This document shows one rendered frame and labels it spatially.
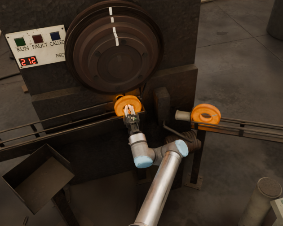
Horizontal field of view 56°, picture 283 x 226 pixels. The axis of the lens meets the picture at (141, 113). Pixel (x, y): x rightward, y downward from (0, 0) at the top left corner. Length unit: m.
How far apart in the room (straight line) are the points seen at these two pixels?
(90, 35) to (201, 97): 1.77
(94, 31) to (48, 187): 0.81
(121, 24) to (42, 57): 0.46
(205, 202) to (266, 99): 1.31
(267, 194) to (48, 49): 1.31
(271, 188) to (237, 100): 1.37
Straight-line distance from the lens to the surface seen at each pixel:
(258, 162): 2.32
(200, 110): 1.52
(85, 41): 1.20
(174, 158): 1.31
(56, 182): 1.48
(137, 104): 1.53
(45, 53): 1.41
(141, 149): 1.36
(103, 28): 1.18
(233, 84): 2.97
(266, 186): 1.58
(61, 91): 1.54
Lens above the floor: 1.80
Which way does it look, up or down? 45 degrees down
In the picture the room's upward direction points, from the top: 4 degrees counter-clockwise
